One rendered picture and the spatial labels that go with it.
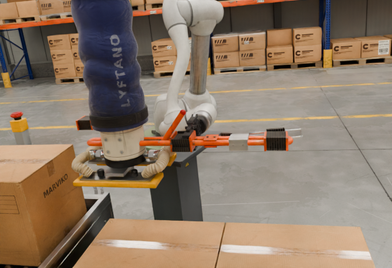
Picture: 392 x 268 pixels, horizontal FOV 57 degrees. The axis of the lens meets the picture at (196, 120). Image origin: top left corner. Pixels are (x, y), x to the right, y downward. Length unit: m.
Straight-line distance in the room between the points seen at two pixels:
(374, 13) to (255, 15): 2.84
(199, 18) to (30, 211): 1.18
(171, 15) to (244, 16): 7.95
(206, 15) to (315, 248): 1.20
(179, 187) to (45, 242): 0.85
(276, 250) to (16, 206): 1.07
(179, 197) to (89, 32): 1.26
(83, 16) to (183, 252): 1.02
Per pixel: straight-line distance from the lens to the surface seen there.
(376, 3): 10.08
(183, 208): 2.31
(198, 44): 1.99
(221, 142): 1.33
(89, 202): 2.11
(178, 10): 1.87
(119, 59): 1.32
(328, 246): 1.66
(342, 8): 9.92
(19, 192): 1.61
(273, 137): 1.30
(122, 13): 1.32
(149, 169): 1.36
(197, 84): 2.11
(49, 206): 1.74
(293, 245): 1.65
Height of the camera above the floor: 1.52
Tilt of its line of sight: 17 degrees down
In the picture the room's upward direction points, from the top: 6 degrees counter-clockwise
